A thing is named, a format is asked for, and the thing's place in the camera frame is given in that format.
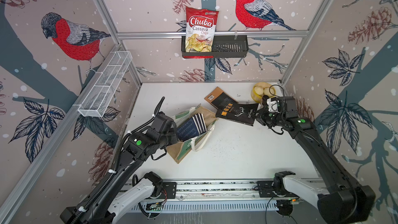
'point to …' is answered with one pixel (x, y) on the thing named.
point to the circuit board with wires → (154, 206)
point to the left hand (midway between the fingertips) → (178, 132)
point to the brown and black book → (218, 98)
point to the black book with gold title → (240, 113)
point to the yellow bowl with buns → (260, 89)
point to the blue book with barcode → (187, 129)
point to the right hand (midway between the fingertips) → (250, 112)
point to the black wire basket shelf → (223, 46)
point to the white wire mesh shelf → (92, 104)
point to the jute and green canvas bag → (179, 150)
